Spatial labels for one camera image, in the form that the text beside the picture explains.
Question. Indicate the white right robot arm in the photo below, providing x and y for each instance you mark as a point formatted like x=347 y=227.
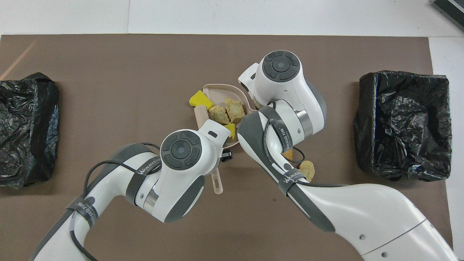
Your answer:
x=362 y=217

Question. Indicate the beige plastic dustpan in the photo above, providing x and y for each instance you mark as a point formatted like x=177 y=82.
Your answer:
x=217 y=94

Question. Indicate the brown table mat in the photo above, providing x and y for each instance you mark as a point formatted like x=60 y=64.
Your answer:
x=108 y=72

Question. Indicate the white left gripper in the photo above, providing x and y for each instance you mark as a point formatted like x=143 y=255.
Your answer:
x=219 y=136

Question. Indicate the notched yellow sponge piece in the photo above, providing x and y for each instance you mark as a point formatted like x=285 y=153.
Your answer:
x=231 y=130

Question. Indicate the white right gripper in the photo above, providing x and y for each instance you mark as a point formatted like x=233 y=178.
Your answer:
x=248 y=79

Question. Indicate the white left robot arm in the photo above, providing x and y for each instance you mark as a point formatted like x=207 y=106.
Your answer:
x=108 y=174

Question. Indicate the yellow sponge chunk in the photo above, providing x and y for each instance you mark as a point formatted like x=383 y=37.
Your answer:
x=200 y=98

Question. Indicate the beige hand brush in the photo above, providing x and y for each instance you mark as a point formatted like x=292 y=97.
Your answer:
x=201 y=116

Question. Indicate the black bag lined bin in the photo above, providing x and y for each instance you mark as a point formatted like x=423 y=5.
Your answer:
x=398 y=127
x=36 y=152

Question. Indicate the brown oval sponge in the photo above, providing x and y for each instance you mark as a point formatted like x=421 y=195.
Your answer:
x=288 y=154

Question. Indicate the beige sponge scrap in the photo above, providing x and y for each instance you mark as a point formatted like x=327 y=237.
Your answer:
x=235 y=108
x=308 y=169
x=218 y=115

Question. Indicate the grey ribbed device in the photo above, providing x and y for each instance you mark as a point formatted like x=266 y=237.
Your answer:
x=453 y=9

